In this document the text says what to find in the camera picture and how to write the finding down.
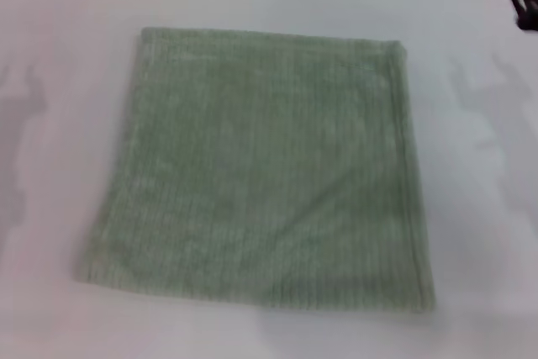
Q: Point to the green ribbed terry towel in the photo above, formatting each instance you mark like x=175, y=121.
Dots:
x=260, y=165

